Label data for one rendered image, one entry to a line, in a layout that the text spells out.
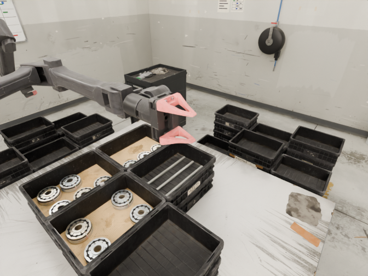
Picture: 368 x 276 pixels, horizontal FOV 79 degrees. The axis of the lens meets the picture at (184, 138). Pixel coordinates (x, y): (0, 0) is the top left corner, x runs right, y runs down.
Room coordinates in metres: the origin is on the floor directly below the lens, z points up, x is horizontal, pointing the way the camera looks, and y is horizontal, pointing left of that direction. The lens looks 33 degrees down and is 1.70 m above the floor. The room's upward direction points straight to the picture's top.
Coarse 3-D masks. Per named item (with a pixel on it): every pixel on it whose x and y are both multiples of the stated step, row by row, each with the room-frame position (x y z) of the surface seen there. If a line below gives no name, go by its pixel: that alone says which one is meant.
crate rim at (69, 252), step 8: (120, 176) 0.82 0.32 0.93; (128, 176) 0.82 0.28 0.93; (144, 184) 0.77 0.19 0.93; (152, 192) 0.71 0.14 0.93; (80, 200) 0.67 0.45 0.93; (56, 216) 0.58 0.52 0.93; (144, 216) 0.58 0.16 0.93; (48, 224) 0.55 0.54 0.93; (136, 224) 0.55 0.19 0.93; (56, 232) 0.51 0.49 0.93; (128, 232) 0.51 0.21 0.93; (64, 248) 0.45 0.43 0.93; (72, 256) 0.42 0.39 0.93; (96, 256) 0.42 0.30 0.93; (80, 264) 0.39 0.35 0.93; (88, 264) 0.39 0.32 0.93; (80, 272) 0.38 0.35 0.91
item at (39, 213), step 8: (88, 152) 1.02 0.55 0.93; (96, 152) 1.02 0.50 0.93; (72, 160) 0.94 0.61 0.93; (56, 168) 0.88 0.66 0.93; (120, 168) 0.88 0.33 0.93; (40, 176) 0.82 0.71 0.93; (112, 176) 0.82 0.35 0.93; (24, 184) 0.77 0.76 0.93; (24, 192) 0.73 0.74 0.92; (88, 192) 0.71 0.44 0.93; (32, 200) 0.67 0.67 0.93; (64, 208) 0.63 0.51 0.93; (40, 216) 0.58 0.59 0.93; (48, 216) 0.58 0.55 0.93
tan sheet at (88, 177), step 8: (88, 168) 0.99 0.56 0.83; (96, 168) 0.99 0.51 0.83; (80, 176) 0.93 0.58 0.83; (88, 176) 0.93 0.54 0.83; (96, 176) 0.93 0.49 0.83; (88, 184) 0.87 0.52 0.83; (64, 192) 0.81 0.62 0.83; (72, 192) 0.81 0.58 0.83; (72, 200) 0.75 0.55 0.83; (40, 208) 0.71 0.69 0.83; (48, 208) 0.71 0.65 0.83
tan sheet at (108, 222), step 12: (132, 192) 0.81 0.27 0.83; (108, 204) 0.73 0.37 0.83; (132, 204) 0.73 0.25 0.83; (96, 216) 0.66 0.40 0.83; (108, 216) 0.66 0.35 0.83; (120, 216) 0.66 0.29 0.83; (96, 228) 0.60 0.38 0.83; (108, 228) 0.60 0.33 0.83; (120, 228) 0.60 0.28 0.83; (84, 264) 0.44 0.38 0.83
